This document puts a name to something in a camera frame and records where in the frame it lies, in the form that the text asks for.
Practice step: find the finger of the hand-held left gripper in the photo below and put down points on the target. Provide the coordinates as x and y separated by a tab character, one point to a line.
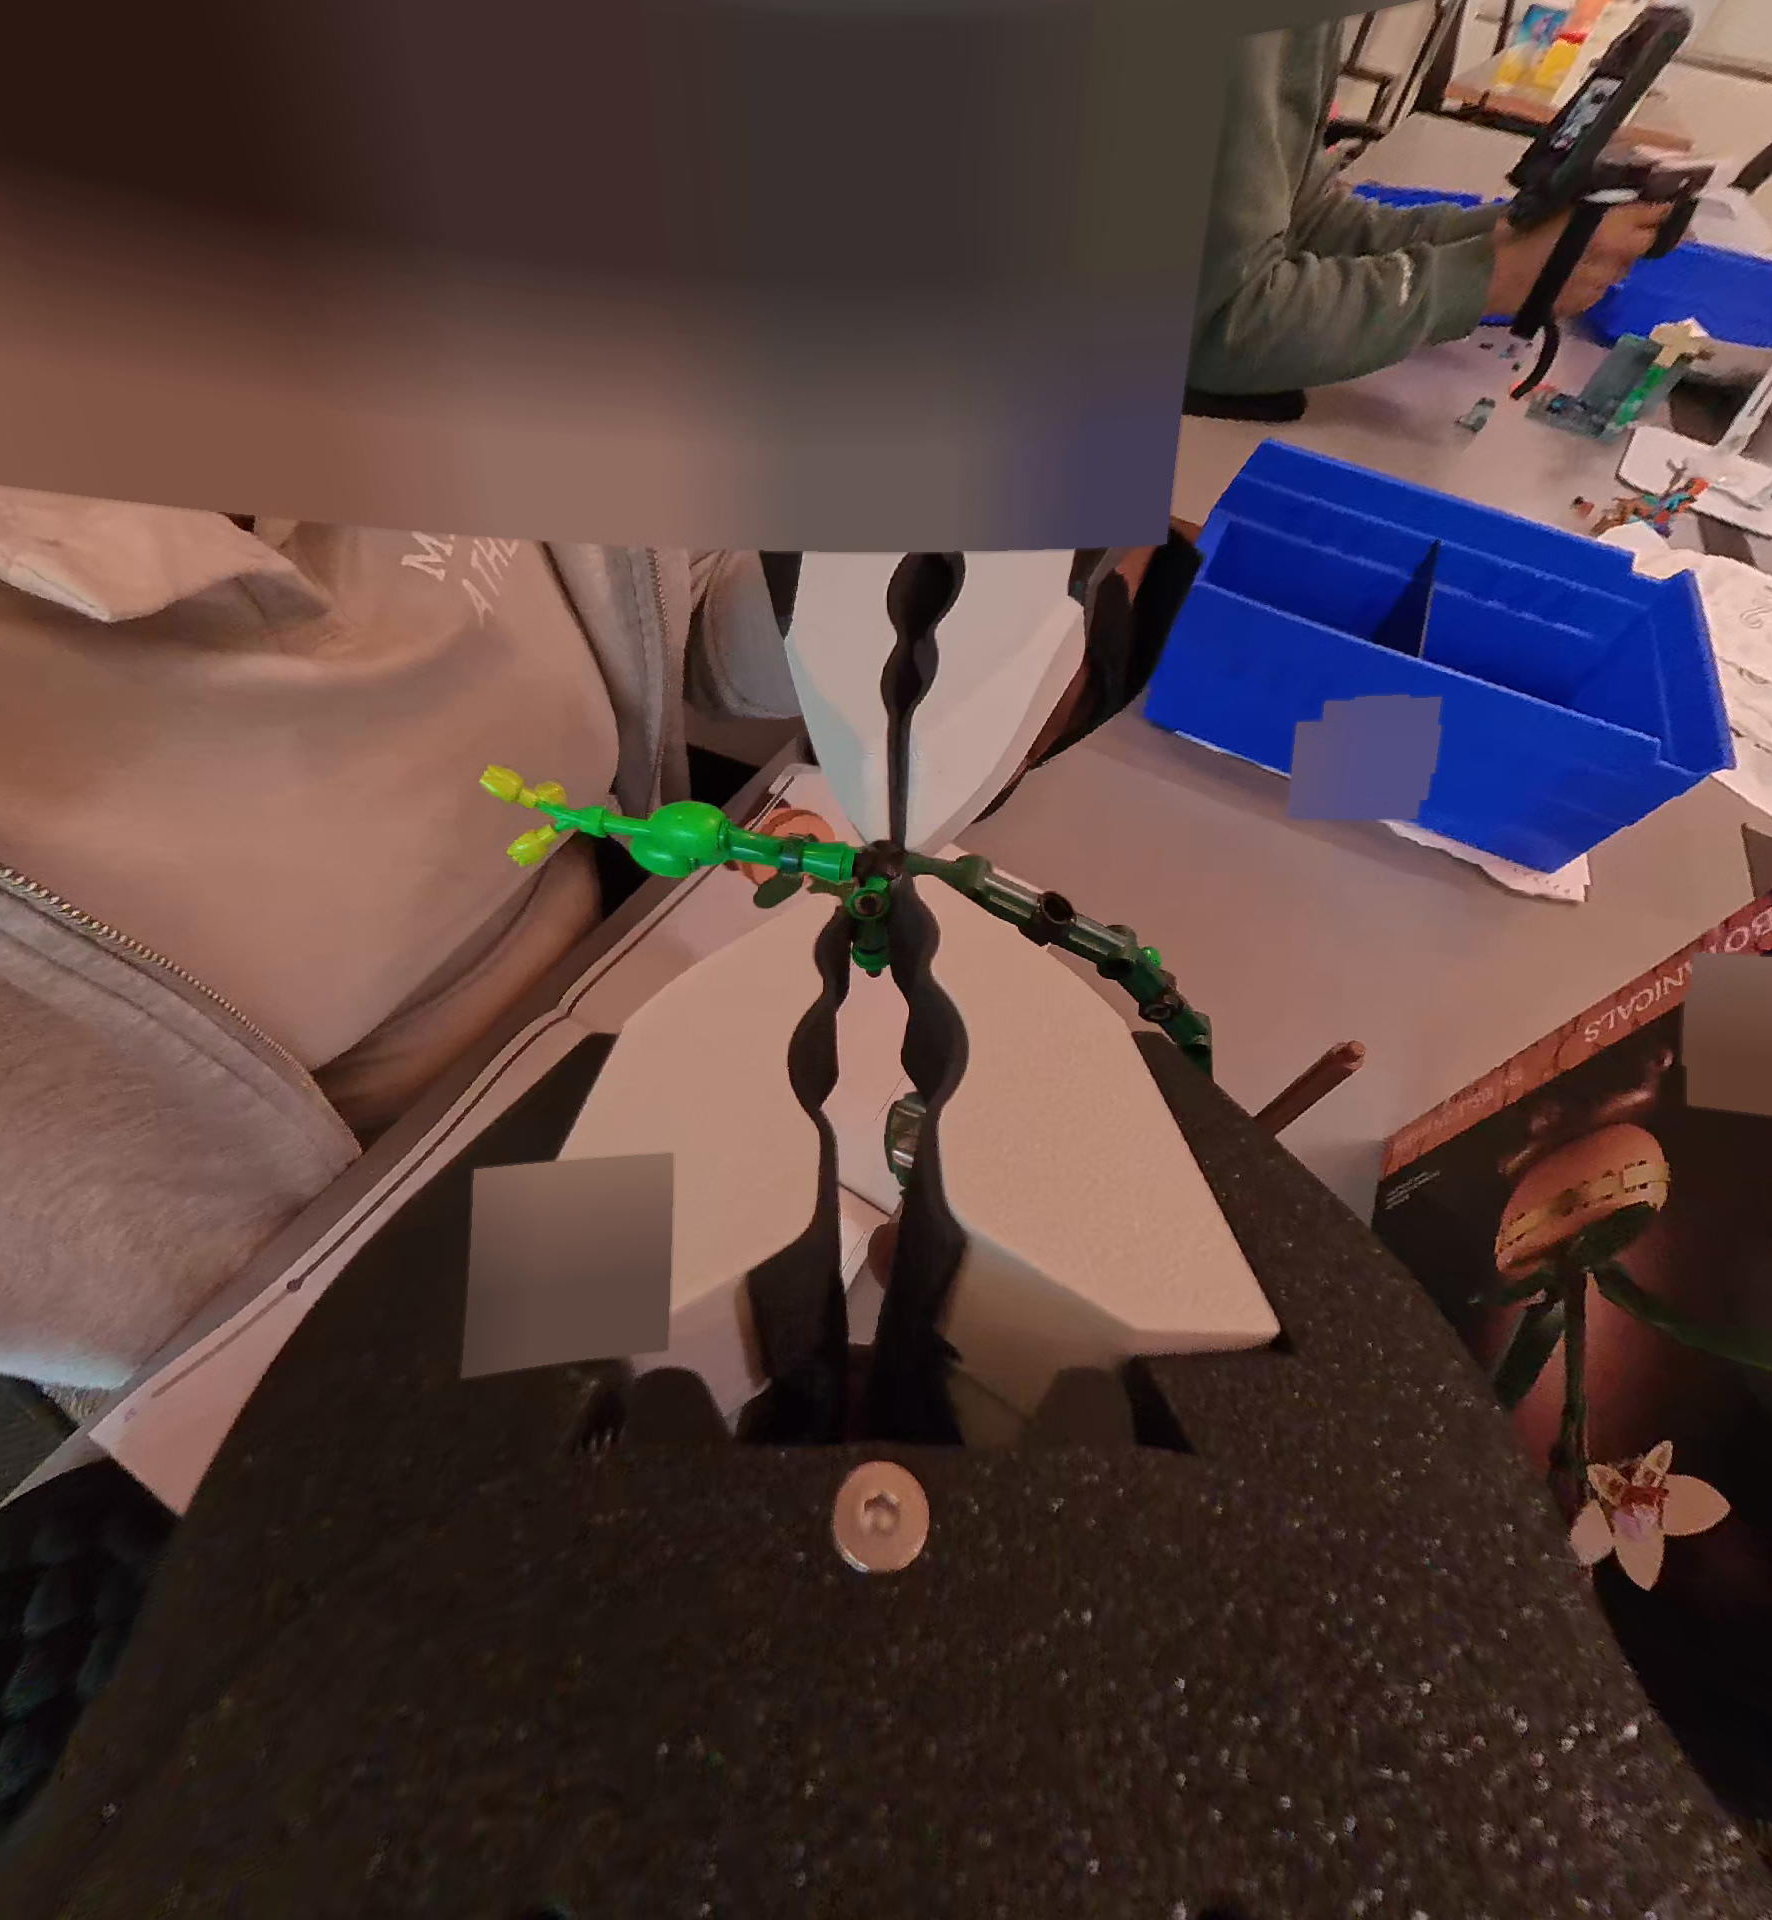
841	674
999	674

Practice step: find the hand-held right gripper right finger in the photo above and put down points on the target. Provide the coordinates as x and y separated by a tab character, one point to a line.
1080	1200

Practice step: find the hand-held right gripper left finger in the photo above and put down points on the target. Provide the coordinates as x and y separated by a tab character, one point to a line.
707	1081

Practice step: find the green toy brick plant stem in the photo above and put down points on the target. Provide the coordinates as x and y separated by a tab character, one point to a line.
685	841

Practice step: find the grey desk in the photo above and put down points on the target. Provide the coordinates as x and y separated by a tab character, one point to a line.
1247	931

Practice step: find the brown toy stick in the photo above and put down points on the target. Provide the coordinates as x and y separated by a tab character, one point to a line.
1315	1082

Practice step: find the white instruction booklet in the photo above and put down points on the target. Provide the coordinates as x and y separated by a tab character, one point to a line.
421	1140

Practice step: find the small toy brick model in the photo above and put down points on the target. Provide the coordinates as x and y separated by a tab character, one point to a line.
1614	391

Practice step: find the orchid picture toy box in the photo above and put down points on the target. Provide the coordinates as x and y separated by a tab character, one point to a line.
1620	1231

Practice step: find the person's beige hoodie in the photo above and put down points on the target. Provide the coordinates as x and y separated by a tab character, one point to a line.
226	780

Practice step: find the white stand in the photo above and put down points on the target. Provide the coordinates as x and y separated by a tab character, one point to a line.
1765	434

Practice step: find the long blue plastic bin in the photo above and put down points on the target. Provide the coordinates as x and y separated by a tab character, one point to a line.
1711	292

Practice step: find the black honeycomb armrest pad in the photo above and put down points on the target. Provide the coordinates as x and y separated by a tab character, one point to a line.
1	1621

